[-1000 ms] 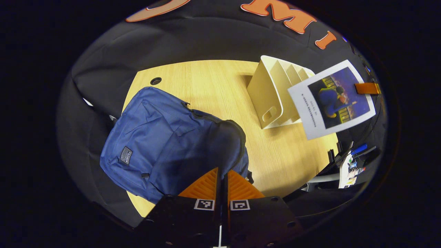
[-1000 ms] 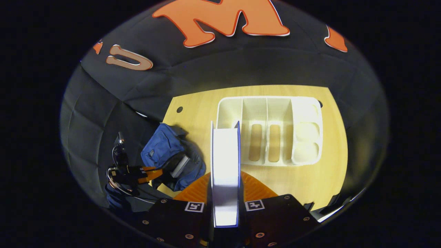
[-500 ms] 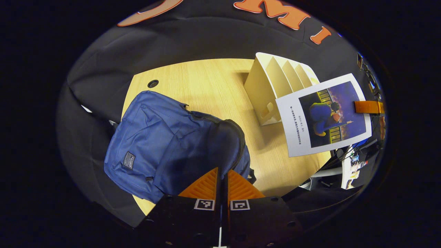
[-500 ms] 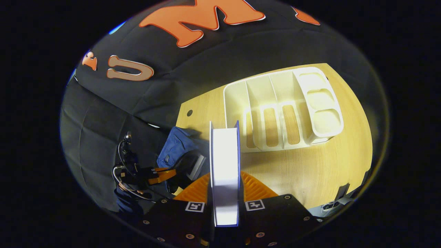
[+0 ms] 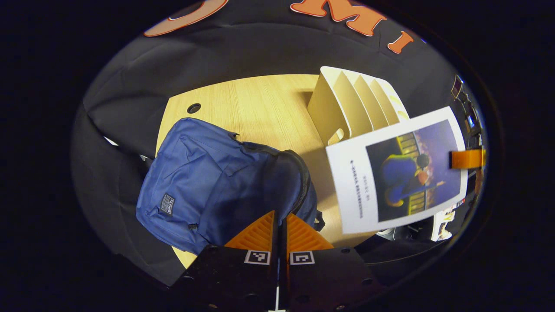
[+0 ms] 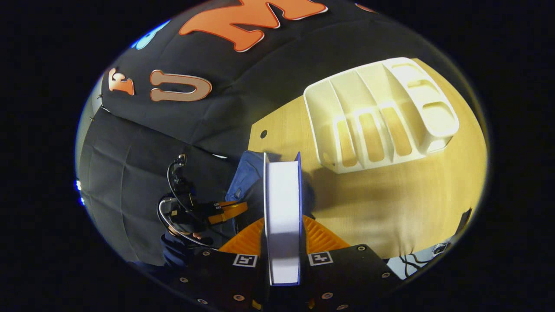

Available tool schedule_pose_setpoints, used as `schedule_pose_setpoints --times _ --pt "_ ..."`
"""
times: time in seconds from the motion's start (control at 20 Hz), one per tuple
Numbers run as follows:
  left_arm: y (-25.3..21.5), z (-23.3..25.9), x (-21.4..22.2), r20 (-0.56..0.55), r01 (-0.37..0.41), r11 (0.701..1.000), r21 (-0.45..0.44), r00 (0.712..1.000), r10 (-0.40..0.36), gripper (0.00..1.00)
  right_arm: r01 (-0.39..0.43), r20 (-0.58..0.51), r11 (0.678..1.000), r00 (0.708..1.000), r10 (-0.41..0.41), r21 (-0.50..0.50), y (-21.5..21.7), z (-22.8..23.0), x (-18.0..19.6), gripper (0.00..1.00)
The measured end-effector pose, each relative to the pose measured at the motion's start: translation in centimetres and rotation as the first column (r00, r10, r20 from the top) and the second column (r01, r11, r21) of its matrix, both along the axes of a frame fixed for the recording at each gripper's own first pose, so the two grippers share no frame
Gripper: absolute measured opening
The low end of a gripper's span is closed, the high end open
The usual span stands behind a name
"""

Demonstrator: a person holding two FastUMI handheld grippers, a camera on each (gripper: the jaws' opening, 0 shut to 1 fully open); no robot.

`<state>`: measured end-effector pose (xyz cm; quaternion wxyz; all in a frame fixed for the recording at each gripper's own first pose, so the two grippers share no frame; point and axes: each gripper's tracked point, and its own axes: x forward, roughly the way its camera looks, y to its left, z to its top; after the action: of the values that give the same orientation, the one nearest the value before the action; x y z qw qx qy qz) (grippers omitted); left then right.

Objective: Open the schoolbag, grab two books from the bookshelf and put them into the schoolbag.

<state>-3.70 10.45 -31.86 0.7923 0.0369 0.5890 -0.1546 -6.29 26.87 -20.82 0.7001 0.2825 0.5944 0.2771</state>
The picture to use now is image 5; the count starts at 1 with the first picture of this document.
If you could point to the black backdrop cloth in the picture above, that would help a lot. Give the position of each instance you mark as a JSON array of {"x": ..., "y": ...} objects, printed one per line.
[{"x": 130, "y": 86}]

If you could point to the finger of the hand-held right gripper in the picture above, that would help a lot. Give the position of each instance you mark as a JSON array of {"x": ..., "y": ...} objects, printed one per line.
[{"x": 468, "y": 159}]

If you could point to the white book with blue picture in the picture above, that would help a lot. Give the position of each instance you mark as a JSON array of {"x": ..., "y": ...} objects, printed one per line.
[{"x": 351, "y": 182}]

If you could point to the white stand with coloured items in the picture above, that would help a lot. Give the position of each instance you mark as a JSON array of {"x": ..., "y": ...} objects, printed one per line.
[{"x": 442, "y": 225}]

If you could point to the blue schoolbag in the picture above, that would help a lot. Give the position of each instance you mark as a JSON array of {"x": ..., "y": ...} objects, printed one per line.
[{"x": 195, "y": 173}]

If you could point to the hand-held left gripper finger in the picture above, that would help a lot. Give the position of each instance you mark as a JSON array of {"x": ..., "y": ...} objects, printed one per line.
[
  {"x": 286, "y": 271},
  {"x": 275, "y": 268}
]

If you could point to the white bookshelf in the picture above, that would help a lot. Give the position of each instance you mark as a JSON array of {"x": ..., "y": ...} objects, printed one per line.
[{"x": 329, "y": 108}]

